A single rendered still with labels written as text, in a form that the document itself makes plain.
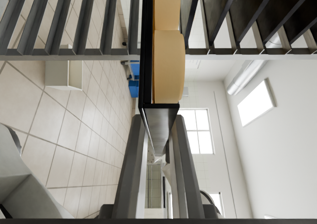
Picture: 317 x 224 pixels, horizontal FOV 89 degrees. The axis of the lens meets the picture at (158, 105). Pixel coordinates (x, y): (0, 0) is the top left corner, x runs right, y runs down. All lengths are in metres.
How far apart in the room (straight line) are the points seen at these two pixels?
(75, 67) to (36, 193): 1.26
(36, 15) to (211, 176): 4.56
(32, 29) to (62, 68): 0.57
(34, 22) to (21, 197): 0.62
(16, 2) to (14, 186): 0.72
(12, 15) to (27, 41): 0.15
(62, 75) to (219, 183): 4.31
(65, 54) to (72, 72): 0.87
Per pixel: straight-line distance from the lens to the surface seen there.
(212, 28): 0.58
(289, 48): 0.72
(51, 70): 1.36
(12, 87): 1.17
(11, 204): 0.38
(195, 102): 5.22
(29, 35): 0.78
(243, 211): 5.03
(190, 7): 0.48
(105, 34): 0.66
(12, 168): 0.35
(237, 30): 0.64
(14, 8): 0.91
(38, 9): 0.86
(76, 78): 1.50
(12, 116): 1.17
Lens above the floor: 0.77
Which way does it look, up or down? level
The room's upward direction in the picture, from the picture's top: 90 degrees clockwise
